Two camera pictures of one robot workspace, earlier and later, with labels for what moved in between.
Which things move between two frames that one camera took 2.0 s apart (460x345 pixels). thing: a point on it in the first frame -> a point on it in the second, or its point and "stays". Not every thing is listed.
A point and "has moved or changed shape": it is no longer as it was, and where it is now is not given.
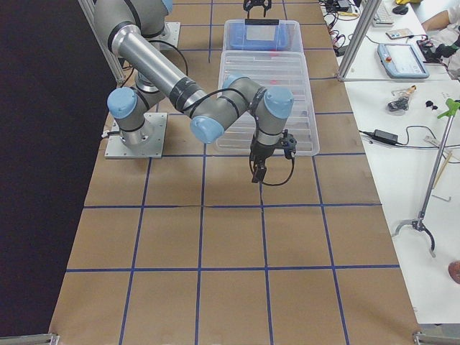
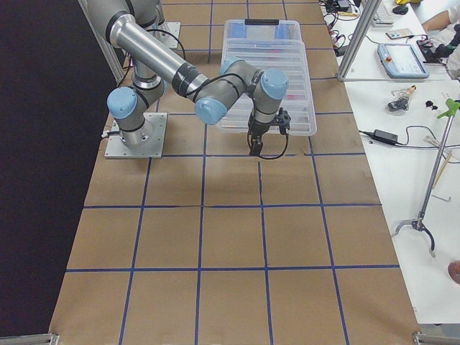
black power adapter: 387,137 stays
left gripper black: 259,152 -> 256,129
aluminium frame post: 359,37 stays
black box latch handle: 260,21 stays
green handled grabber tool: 451,106 stays
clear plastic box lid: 285,69 has moved or changed shape
